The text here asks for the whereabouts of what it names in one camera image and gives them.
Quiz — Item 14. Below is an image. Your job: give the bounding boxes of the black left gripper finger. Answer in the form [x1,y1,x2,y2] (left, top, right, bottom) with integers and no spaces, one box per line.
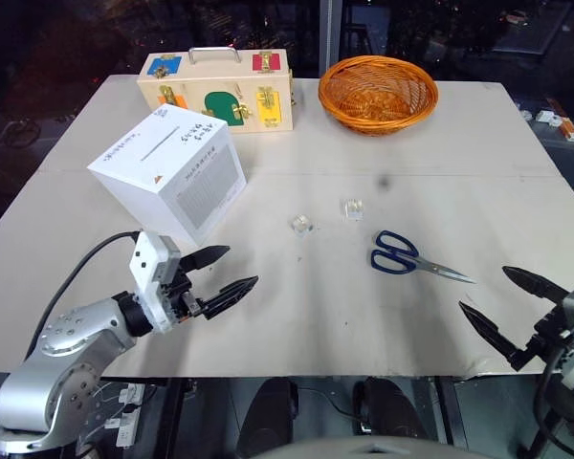
[201,274,260,321]
[179,244,232,275]

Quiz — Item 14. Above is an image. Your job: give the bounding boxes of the clear plastic cube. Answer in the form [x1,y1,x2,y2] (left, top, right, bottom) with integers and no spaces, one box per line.
[288,214,316,239]
[340,196,366,223]

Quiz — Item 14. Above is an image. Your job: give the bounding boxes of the grey robot body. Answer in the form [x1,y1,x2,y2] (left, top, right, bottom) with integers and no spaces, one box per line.
[247,433,471,459]

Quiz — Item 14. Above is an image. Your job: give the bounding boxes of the wooden latch box with handle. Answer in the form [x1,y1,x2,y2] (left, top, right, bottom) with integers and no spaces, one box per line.
[136,46,296,137]

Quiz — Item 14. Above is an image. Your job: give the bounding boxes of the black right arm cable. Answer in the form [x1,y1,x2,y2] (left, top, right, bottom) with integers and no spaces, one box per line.
[524,320,574,459]

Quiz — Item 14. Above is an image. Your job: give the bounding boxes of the white cardboard box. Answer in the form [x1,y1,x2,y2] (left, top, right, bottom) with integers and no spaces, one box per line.
[86,104,249,248]

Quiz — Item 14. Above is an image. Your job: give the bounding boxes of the dark rounded shape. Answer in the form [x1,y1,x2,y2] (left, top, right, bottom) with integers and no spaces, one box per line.
[235,378,300,458]
[352,377,432,439]

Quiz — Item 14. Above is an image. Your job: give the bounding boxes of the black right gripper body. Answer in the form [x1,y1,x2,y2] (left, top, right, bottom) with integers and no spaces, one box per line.
[530,305,574,364]

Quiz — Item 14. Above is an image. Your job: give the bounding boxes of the white and orange blocks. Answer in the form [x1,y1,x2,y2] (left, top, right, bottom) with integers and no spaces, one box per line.
[534,97,574,143]

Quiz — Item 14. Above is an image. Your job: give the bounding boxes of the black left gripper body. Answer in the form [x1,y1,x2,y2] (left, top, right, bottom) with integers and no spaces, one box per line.
[158,265,208,327]

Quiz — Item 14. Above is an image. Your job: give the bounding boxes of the white power strip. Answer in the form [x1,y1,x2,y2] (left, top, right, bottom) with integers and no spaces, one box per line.
[101,382,147,449]

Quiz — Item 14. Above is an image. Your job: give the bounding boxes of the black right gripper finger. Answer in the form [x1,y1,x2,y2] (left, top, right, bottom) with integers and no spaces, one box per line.
[457,299,542,373]
[501,265,570,304]

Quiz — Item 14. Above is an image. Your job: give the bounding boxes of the orange wicker basket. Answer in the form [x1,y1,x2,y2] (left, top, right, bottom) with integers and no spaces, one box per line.
[317,54,440,138]

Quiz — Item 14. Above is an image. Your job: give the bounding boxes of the blue handled scissors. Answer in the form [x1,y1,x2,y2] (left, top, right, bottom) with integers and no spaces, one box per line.
[369,229,477,285]

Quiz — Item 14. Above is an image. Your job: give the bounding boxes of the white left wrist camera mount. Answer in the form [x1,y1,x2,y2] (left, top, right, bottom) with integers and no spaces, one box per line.
[128,230,183,335]

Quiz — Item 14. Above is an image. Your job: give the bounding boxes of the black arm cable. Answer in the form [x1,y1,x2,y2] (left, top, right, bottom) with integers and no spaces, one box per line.
[26,230,143,361]
[524,320,574,459]

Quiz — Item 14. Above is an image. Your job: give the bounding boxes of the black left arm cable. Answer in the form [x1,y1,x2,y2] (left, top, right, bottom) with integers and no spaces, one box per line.
[26,230,143,361]

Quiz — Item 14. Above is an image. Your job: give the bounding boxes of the grey metal post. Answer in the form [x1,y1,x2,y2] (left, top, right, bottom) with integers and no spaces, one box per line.
[317,0,343,78]

